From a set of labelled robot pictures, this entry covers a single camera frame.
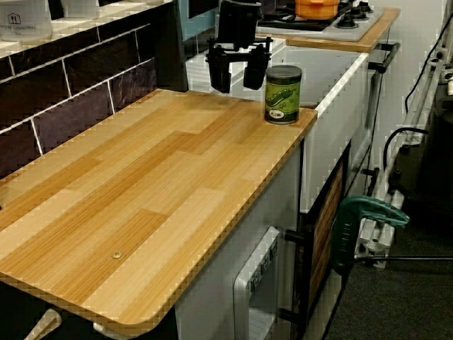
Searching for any white jar with printed label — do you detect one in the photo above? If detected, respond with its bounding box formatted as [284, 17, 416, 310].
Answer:
[0, 0, 54, 42]

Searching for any white drawer handle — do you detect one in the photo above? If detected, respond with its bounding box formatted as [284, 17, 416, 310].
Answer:
[23, 307, 64, 340]
[92, 320, 142, 338]

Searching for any white toy stove top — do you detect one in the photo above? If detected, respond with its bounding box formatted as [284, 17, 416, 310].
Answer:
[256, 0, 385, 42]

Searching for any white aluminium frame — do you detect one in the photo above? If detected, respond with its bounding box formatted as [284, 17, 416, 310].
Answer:
[352, 35, 453, 268]

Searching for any black cabinet door handle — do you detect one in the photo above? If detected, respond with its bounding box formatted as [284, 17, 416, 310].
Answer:
[280, 226, 314, 322]

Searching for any thick black cable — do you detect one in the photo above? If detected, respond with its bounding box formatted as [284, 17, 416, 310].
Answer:
[383, 126, 430, 178]

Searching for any black towel bar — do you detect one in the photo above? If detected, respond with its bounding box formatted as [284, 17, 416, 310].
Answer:
[367, 42, 401, 74]

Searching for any wooden slat cabinet door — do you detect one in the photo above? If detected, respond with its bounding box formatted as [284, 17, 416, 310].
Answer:
[306, 163, 345, 312]

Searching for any thin black cable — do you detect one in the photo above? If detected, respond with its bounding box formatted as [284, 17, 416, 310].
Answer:
[404, 32, 447, 115]

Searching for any green pea can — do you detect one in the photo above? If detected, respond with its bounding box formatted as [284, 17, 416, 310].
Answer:
[264, 64, 303, 125]

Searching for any white kitchen cabinet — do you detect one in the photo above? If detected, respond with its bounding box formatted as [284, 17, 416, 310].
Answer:
[173, 143, 306, 340]

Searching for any grey toy ice dispenser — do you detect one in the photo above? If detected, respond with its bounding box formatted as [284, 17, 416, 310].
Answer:
[232, 226, 281, 340]

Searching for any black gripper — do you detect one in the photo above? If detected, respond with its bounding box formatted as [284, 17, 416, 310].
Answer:
[207, 0, 273, 94]

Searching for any dark tile backsplash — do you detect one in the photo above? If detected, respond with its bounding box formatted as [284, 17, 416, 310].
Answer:
[0, 22, 159, 179]

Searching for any black kitchen pillar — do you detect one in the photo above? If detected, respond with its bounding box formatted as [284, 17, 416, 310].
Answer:
[151, 0, 189, 94]

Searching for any white toy sink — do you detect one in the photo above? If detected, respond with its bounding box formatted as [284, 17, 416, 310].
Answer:
[185, 36, 371, 214]

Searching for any wooden stove counter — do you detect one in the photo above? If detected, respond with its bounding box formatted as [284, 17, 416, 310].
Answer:
[254, 8, 401, 54]

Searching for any orange pot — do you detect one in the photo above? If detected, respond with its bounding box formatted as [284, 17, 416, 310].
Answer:
[294, 0, 341, 21]

